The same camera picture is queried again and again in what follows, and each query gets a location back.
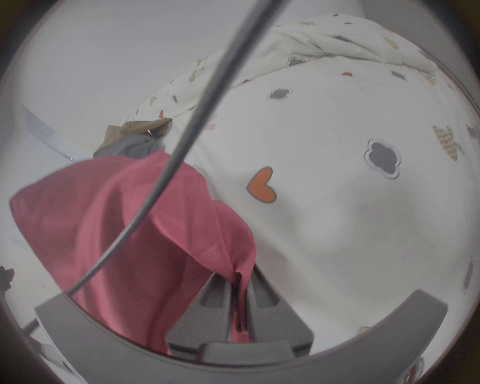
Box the red shirt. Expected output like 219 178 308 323
9 150 257 355

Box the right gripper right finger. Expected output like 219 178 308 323
244 263 314 349

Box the black cable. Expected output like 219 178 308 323
22 0 291 336

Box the cream printed quilt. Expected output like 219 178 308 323
120 13 439 128

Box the bed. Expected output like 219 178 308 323
94 13 480 379

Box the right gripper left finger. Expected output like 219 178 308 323
166 272 235 353

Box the tan garment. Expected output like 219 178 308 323
93 119 173 158

